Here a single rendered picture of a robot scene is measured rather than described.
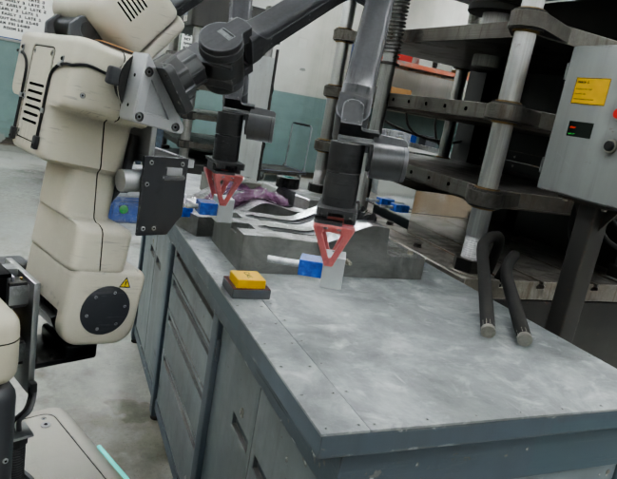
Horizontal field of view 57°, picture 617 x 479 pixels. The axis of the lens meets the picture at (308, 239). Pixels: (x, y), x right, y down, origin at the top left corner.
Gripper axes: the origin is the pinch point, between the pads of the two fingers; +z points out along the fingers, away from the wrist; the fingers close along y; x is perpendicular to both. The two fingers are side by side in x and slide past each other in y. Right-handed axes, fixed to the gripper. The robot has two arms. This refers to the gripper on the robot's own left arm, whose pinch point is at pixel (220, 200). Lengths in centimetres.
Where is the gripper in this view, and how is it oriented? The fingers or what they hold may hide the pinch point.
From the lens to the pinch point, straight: 131.8
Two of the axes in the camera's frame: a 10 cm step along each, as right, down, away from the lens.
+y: -4.1, -2.8, 8.7
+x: -9.0, -0.5, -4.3
